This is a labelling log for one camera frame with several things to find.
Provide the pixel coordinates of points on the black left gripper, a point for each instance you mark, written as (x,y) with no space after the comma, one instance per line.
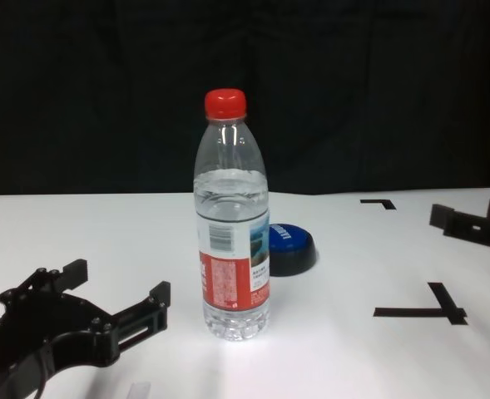
(61,332)

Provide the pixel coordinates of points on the clear water bottle red cap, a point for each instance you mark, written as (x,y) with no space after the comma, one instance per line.
(232,274)

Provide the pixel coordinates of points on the black L-shaped tape mark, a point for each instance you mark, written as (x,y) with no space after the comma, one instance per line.
(384,203)

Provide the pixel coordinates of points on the black backdrop cloth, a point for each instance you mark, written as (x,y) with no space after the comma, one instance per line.
(103,83)

